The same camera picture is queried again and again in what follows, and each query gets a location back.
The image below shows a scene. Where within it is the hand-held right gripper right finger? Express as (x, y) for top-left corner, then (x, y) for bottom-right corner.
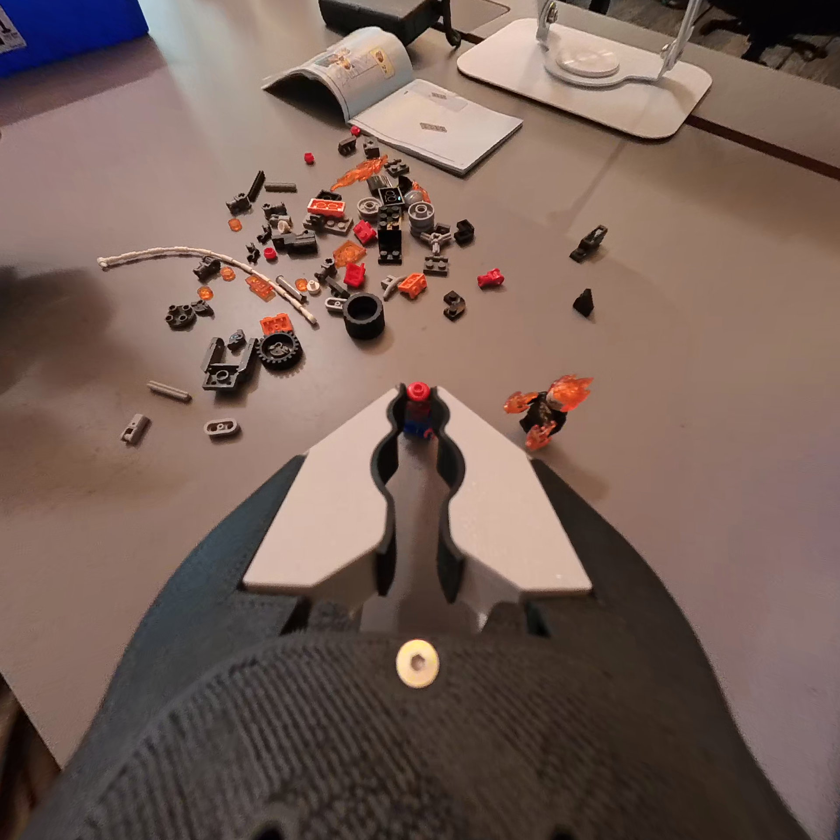
(432, 386), (594, 632)

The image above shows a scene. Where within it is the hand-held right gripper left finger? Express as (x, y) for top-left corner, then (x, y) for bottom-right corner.
(241, 384), (406, 621)

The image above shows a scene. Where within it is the black flaming lego minifigure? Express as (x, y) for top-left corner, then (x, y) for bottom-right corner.
(504, 375), (595, 451)

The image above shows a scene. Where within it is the red blue lego minifigure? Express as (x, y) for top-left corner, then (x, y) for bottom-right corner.
(403, 382), (438, 440)

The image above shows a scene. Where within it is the pile of lego pieces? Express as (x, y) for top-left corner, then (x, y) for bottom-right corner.
(97, 125), (611, 448)

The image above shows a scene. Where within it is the lego instruction booklet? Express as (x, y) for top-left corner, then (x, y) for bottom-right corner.
(261, 26), (525, 177)

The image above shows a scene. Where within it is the white tablet stand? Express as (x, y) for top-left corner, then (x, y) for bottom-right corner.
(457, 0), (714, 140)

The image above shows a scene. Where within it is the blue plastic bin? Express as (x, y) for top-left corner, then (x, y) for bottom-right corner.
(0, 0), (151, 79)

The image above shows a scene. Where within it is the white lego string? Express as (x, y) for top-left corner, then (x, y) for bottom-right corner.
(97, 245), (320, 326)

